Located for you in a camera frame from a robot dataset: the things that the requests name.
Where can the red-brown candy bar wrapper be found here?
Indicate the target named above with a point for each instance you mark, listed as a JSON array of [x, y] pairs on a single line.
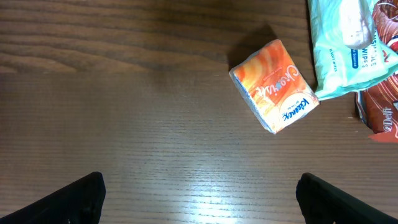
[[378, 104]]

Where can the orange snack packet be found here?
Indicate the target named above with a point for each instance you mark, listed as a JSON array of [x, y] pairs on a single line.
[[272, 86]]

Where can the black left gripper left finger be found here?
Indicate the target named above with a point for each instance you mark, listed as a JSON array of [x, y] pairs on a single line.
[[78, 202]]

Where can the teal snack packet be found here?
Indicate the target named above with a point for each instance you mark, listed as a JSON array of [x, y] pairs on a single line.
[[348, 52]]

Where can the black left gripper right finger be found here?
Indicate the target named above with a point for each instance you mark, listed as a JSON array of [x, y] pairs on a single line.
[[321, 202]]

